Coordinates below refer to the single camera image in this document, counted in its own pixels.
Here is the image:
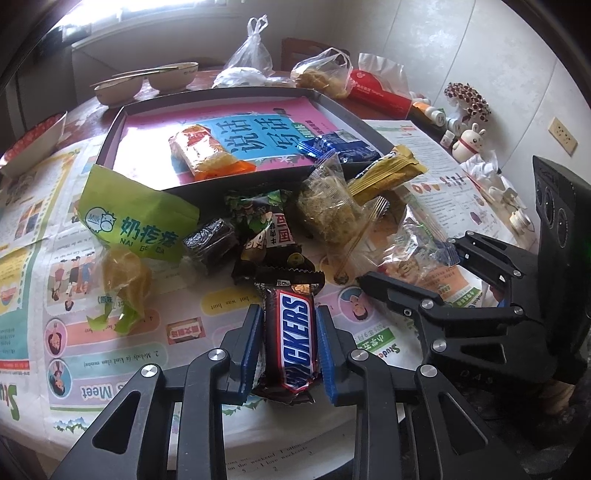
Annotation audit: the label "pink and blue book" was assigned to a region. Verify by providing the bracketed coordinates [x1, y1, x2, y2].
[113, 97, 365, 183]

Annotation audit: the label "dark chocolate cake packet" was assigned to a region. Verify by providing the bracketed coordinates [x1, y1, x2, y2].
[181, 218, 241, 275]

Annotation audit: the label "clear packet of greenish cake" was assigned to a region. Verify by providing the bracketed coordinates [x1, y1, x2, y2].
[295, 154, 386, 264]

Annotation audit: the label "white rabbit figurine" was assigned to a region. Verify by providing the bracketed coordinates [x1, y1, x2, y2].
[451, 124, 490, 162]

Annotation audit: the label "crumpled white tissues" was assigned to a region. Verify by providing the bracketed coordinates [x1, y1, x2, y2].
[459, 152, 519, 208]

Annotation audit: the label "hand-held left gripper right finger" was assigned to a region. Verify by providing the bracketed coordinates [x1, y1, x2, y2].
[314, 305, 529, 480]

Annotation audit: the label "bright window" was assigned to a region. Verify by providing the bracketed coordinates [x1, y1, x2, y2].
[60, 0, 241, 28]

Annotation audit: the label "clear packet of tan snack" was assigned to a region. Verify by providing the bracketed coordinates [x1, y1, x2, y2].
[376, 208, 462, 282]

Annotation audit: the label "green snack packet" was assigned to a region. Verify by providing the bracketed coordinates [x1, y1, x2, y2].
[76, 164, 201, 337]

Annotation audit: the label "red paper packet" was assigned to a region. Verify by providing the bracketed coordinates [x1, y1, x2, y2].
[346, 53, 414, 121]

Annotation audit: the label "dark cardboard tray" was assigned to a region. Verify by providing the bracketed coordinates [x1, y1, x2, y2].
[92, 87, 397, 204]

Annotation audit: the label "plastic bag of pastries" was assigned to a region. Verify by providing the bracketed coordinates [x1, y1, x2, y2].
[290, 47, 352, 99]

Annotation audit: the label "small white cup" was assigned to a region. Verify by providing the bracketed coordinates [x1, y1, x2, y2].
[508, 208, 536, 232]

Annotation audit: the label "colourful newspaper sheet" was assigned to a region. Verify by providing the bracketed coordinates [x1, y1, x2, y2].
[365, 119, 525, 308]
[0, 138, 416, 480]

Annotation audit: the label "wall socket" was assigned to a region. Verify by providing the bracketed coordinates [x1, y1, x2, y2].
[547, 117, 578, 155]

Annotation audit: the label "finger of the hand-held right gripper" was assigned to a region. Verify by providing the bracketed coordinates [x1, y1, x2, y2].
[356, 271, 557, 370]
[445, 231, 540, 320]

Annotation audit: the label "wooden chair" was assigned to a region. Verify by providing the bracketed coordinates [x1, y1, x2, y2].
[281, 38, 352, 71]

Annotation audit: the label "chopstick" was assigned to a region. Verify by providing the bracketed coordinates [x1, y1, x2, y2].
[112, 66, 181, 78]
[90, 68, 180, 88]

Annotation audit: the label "cream bowl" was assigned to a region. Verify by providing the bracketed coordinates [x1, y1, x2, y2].
[147, 62, 200, 90]
[90, 74, 145, 107]

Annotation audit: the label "red patterned bowl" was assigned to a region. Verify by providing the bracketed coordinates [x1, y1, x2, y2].
[0, 111, 68, 178]

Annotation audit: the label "blue snack packet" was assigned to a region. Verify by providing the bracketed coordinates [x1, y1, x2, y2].
[297, 130, 377, 164]

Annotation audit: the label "dark cartoon snack packet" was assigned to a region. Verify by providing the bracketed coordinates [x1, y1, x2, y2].
[224, 189, 305, 282]

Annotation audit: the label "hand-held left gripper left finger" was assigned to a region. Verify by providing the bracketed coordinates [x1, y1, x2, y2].
[48, 304, 266, 480]

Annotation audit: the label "orange snack packet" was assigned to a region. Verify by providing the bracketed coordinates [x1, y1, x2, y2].
[168, 126, 257, 182]

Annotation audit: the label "brown chocolate bar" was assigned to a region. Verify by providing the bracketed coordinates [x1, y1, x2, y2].
[253, 265, 326, 404]

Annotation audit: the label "gold snack packet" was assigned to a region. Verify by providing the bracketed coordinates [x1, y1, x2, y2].
[346, 144, 430, 206]

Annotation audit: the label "clear plastic bag with handles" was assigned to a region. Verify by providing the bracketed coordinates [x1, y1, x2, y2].
[224, 15, 274, 77]

